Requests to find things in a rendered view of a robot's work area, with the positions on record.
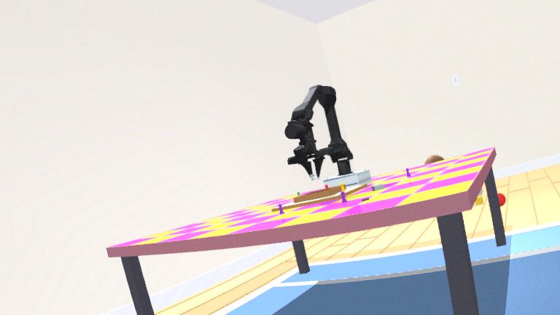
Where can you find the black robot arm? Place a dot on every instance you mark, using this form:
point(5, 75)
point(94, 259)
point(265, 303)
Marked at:
point(299, 127)

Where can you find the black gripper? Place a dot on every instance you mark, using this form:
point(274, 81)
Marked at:
point(318, 155)

